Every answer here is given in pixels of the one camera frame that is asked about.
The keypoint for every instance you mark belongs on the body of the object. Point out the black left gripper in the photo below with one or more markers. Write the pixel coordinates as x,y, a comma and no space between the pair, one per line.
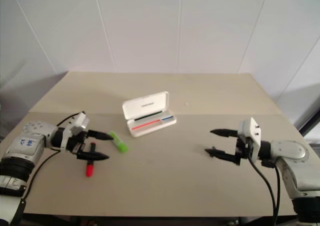
78,143

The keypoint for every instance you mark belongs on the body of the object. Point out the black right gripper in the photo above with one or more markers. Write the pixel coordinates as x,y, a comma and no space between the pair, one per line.
242,150

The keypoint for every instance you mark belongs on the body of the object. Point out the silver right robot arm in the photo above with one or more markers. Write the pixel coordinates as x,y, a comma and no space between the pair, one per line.
292,161

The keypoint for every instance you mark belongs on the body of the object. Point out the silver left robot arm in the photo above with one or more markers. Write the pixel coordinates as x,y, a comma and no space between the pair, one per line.
23,145

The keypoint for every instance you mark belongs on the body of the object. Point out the red marker pen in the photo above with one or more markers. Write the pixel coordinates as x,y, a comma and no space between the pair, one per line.
146,124

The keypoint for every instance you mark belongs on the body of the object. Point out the white open pencil case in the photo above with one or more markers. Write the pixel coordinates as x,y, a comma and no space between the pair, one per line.
147,115

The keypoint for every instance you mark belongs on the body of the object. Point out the black marker pen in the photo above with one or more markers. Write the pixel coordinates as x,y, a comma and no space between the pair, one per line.
148,115

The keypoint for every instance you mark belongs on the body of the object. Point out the blue marker pen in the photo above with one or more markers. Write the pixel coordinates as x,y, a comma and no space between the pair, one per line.
167,118

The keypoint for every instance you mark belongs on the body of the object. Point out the red marker with black cap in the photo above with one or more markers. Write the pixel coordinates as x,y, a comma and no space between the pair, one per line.
90,164

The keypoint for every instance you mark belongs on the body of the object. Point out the green highlighter marker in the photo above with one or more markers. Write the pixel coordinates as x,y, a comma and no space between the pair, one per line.
119,142

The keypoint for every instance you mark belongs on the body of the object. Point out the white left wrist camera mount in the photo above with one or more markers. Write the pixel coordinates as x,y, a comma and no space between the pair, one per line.
79,122

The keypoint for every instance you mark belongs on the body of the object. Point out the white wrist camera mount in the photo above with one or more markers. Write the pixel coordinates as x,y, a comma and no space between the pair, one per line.
79,122
251,133

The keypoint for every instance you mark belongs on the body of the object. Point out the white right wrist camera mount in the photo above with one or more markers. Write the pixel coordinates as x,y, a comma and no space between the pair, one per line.
251,133

